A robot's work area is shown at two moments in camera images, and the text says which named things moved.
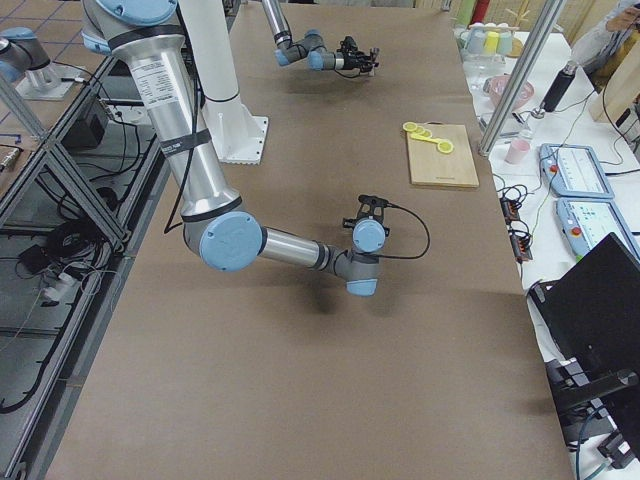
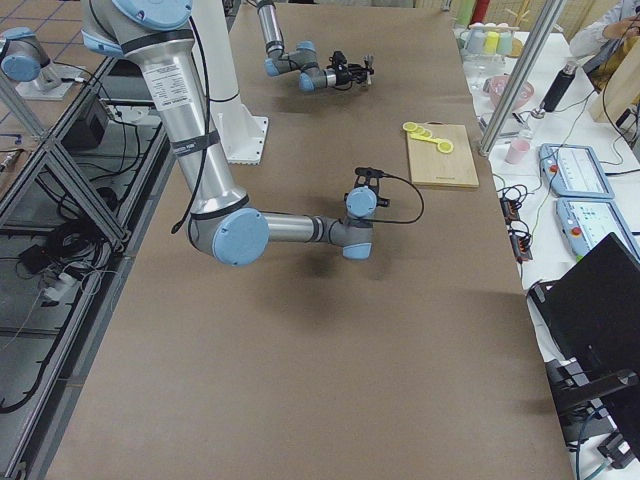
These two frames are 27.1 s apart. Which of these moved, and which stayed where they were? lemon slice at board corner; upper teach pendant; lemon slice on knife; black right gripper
Moved: black right gripper
Stayed: lemon slice at board corner; upper teach pendant; lemon slice on knife
